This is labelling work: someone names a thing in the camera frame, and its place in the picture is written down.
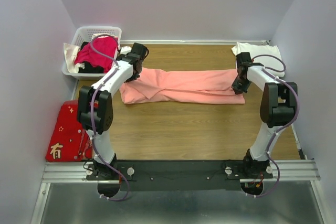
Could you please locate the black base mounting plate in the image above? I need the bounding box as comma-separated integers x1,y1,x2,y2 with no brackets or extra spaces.
86,159,273,191

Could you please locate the black garment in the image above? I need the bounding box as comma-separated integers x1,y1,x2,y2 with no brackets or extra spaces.
76,41,104,74

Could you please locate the salmon pink t shirt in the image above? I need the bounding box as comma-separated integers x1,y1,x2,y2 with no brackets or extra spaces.
119,68,245,104

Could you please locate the magenta t shirt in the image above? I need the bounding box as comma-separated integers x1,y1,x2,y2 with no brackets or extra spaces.
74,36,118,74

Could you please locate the cream white garment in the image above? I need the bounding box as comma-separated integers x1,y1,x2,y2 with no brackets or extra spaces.
64,35,118,73

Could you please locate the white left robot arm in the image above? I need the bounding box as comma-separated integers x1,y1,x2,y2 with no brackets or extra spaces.
77,43,149,180

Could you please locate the red printed cloth bag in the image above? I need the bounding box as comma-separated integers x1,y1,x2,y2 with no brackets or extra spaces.
45,100,92,162

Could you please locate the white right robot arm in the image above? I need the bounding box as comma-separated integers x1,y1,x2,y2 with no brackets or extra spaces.
232,52,300,178

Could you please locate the white plastic laundry basket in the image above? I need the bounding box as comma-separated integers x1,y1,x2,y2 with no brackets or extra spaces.
62,25,122,80

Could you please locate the aluminium frame rail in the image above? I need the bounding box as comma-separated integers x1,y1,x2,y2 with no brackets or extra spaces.
31,159,321,223

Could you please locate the folded white t shirt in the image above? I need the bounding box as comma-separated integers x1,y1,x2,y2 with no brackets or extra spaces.
232,42,286,78

